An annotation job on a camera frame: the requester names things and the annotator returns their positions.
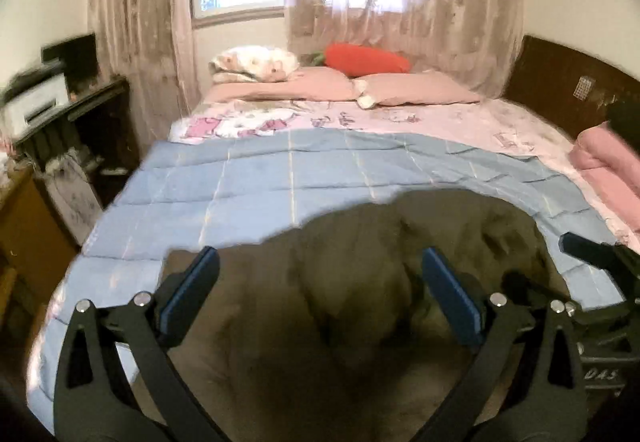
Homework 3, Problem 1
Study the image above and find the dark wooden headboard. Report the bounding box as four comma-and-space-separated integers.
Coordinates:
502, 35, 640, 143

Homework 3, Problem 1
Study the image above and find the pink pillow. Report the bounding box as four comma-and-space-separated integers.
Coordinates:
202, 67, 358, 102
352, 70, 483, 109

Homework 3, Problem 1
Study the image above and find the white flower print cabinet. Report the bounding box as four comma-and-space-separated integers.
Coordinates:
42, 152, 106, 248

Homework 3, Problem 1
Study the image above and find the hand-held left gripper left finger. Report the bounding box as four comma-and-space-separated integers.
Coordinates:
54, 245, 236, 442

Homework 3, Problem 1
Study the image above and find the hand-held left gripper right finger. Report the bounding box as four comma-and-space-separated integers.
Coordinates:
415, 245, 590, 442

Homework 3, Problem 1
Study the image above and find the orange carrot plush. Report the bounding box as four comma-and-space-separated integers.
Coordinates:
310, 43, 413, 78

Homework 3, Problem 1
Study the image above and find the beige floral lace curtain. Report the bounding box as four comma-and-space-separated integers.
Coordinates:
87, 0, 203, 138
282, 0, 531, 98

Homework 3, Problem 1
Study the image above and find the wooden cabinet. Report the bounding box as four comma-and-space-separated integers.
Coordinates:
0, 162, 81, 323

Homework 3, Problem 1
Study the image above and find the pink cartoon print bedsheet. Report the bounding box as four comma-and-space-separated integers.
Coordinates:
167, 97, 640, 253

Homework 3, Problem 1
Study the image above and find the white floral pillow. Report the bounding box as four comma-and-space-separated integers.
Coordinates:
208, 46, 301, 84

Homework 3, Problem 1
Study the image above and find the white printer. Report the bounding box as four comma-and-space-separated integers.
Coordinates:
0, 70, 71, 138

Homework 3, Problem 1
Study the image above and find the black computer desk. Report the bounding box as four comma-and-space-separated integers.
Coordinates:
15, 75, 141, 208

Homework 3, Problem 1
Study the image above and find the black computer monitor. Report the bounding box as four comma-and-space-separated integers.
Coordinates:
41, 33, 98, 93

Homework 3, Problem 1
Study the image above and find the folded pink blanket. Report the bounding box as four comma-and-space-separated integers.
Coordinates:
570, 121, 640, 223

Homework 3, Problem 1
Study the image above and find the blue checked quilt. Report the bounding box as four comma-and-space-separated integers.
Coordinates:
25, 128, 626, 433

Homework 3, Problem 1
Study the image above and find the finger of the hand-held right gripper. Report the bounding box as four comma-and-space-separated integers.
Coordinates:
502, 271, 576, 312
559, 232, 640, 275

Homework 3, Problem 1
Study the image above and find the olive hooded puffer jacket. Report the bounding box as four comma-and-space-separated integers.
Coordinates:
160, 187, 576, 442

